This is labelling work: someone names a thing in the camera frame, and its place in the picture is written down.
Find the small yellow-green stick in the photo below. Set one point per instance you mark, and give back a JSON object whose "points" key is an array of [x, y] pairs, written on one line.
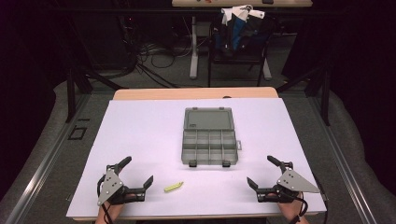
{"points": [[173, 186]]}

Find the black metal stand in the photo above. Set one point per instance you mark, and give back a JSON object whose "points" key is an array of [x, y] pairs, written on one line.
{"points": [[72, 93], [324, 93]]}

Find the aluminium floor rail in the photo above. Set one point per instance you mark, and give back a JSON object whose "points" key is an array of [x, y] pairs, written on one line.
{"points": [[37, 174], [342, 161]]}

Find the black chair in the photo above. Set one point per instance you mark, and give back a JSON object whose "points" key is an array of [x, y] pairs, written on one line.
{"points": [[236, 59]]}

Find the blue cloth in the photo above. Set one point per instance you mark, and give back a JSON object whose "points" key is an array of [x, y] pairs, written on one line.
{"points": [[238, 32]]}

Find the person's left hand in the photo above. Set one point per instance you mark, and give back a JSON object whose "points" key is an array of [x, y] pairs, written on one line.
{"points": [[112, 209]]}

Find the white cloth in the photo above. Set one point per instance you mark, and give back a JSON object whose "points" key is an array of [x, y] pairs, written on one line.
{"points": [[239, 12]]}

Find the black floor socket frame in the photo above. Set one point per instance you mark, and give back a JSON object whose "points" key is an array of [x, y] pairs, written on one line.
{"points": [[77, 133]]}

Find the grey plastic compartment box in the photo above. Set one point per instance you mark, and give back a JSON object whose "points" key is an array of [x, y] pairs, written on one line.
{"points": [[208, 146]]}

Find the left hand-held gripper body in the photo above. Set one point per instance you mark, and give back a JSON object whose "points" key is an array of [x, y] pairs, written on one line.
{"points": [[110, 186]]}

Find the wooden table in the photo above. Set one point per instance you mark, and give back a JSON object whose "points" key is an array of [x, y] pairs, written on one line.
{"points": [[193, 93]]}

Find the white-legged desk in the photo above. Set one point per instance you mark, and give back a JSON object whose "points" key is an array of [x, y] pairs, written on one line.
{"points": [[194, 46]]}

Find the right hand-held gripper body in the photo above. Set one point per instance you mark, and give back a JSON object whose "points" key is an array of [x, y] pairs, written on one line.
{"points": [[294, 182]]}

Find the person's right hand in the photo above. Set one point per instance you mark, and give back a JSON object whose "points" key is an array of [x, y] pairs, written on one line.
{"points": [[288, 207]]}

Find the white table cover board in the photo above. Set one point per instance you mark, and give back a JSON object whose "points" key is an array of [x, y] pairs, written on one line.
{"points": [[149, 137]]}

